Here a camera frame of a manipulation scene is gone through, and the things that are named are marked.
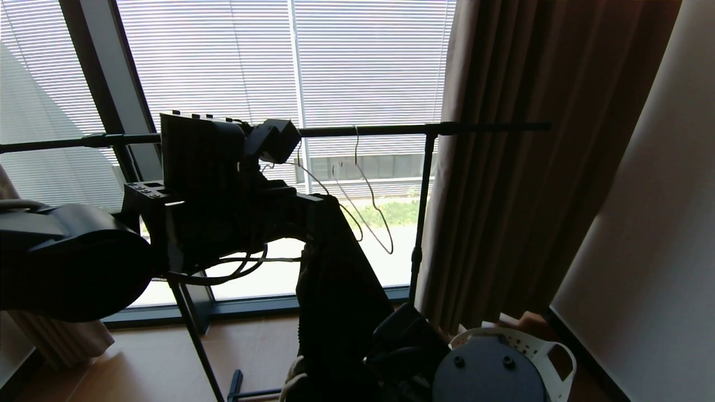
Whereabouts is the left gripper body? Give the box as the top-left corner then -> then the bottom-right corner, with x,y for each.
245,185 -> 343,250

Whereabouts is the brown curtain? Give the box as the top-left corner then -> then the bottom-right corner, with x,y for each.
416,0 -> 683,337
0,164 -> 116,370

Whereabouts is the pink clothes hanger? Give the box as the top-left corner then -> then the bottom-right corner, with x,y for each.
288,140 -> 365,242
332,125 -> 395,255

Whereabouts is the window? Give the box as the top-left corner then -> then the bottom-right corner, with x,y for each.
0,0 -> 460,328

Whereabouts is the black clothes rack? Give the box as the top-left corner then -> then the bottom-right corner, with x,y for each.
0,121 -> 552,402

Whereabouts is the black cable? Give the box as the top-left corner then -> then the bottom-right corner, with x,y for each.
165,245 -> 270,287

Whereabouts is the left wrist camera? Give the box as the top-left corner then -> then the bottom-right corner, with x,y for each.
241,118 -> 303,185

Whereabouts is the black garment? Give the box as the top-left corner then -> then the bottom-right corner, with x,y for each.
295,193 -> 394,402

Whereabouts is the white laundry basket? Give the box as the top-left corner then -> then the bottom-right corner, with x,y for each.
449,326 -> 578,402

